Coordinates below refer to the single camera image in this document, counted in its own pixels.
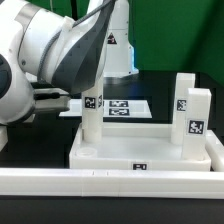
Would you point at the white U-shaped marker base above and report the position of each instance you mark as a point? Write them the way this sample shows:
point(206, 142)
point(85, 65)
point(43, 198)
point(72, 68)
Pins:
point(114, 108)

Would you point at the white desk top tray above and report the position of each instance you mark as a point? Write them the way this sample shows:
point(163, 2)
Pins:
point(133, 146)

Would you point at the white L-shaped obstacle fence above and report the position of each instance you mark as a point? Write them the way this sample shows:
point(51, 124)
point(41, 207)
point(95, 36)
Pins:
point(111, 183)

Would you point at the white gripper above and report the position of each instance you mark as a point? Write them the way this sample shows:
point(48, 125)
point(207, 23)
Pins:
point(51, 100)

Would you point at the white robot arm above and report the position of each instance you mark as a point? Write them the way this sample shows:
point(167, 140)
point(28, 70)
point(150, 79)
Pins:
point(68, 54)

